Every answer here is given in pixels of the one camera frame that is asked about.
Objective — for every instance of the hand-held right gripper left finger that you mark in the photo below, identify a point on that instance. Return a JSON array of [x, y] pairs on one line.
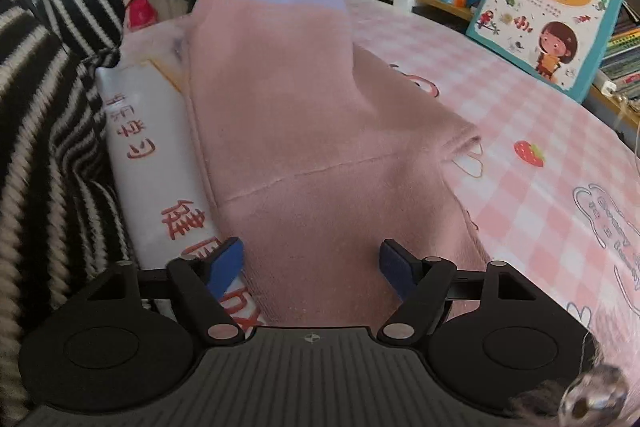
[[227, 261]]

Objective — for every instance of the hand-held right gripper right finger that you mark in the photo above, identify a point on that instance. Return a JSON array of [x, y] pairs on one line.
[[395, 269]]

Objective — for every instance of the pink and purple sweater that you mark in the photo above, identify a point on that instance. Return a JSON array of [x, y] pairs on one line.
[[300, 132]]

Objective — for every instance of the pink bag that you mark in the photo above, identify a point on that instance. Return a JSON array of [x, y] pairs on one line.
[[140, 12]]

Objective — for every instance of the white cloth with red print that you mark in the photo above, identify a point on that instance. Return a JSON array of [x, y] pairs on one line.
[[150, 147]]

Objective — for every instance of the pink checked cartoon bedsheet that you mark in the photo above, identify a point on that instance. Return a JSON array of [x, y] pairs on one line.
[[530, 187]]

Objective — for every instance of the person's striped sweater torso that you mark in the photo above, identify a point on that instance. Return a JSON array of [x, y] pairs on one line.
[[45, 187]]

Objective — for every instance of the furry charm with clear bead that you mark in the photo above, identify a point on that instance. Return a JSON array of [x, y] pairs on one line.
[[580, 392]]

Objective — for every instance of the white charger plug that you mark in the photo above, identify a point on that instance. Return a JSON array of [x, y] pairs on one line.
[[606, 86]]

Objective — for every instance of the teal children's picture book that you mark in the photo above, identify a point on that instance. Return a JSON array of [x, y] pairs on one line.
[[545, 7]]

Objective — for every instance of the row of thin children's books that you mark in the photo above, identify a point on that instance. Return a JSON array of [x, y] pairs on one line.
[[625, 57]]

